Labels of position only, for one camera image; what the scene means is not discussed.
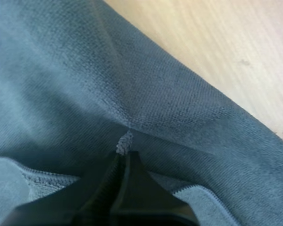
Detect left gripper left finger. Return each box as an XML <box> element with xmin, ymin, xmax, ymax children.
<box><xmin>0</xmin><ymin>153</ymin><xmax>126</xmax><ymax>226</ymax></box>

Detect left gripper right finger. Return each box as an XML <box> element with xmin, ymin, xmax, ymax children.
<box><xmin>110</xmin><ymin>151</ymin><xmax>200</xmax><ymax>226</ymax></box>

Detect dark grey towel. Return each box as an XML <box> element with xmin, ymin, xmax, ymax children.
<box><xmin>0</xmin><ymin>0</ymin><xmax>283</xmax><ymax>226</ymax></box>

